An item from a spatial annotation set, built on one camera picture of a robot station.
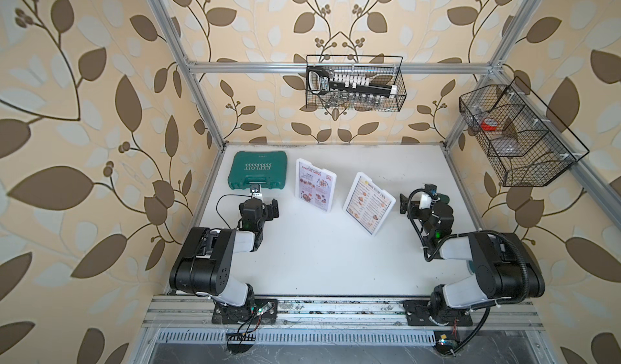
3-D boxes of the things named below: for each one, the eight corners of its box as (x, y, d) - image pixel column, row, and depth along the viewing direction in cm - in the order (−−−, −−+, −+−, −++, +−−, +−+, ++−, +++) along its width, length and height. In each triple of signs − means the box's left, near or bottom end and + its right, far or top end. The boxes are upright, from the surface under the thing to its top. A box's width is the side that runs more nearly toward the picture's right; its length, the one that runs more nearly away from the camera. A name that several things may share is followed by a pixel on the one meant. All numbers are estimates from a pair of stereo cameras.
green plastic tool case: (227, 191, 107) (223, 183, 102) (238, 155, 121) (235, 146, 116) (286, 191, 107) (285, 183, 102) (290, 155, 121) (289, 146, 116)
